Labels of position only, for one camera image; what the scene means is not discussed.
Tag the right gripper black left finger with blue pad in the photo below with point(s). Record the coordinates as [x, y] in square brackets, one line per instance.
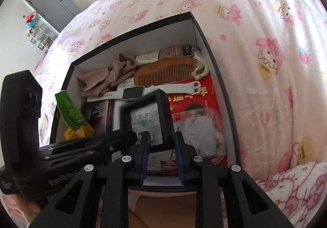
[77, 204]

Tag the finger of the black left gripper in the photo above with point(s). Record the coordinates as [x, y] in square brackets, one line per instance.
[106, 145]

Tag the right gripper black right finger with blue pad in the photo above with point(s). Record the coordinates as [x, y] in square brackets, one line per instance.
[225, 192]

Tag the green yellow corn snack bag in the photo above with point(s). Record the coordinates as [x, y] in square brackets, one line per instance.
[78, 127]

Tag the black picture frame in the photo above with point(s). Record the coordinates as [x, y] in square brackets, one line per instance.
[150, 113]

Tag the black pink booklet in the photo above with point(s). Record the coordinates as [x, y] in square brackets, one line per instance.
[99, 115]

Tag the white pink fleece blanket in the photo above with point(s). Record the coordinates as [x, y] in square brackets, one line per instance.
[298, 192]

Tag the beige pink cloth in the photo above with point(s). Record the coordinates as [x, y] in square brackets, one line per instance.
[96, 83]

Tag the white smartwatch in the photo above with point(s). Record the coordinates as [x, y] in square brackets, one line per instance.
[128, 94]

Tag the white blue patterned booklet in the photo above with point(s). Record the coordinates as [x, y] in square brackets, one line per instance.
[128, 83]

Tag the black white cardboard box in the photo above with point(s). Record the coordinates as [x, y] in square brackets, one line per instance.
[177, 30]

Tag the cream folded sock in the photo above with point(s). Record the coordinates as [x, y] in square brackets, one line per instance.
[147, 58]

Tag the red magazine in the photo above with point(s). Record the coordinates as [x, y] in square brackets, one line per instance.
[198, 118]

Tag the brown wooden comb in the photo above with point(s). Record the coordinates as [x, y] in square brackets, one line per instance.
[164, 71]

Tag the pink cartoon print bedspread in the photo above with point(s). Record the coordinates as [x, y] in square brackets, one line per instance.
[271, 54]

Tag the white wire shelf rack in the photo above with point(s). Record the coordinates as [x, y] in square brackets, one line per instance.
[39, 39]

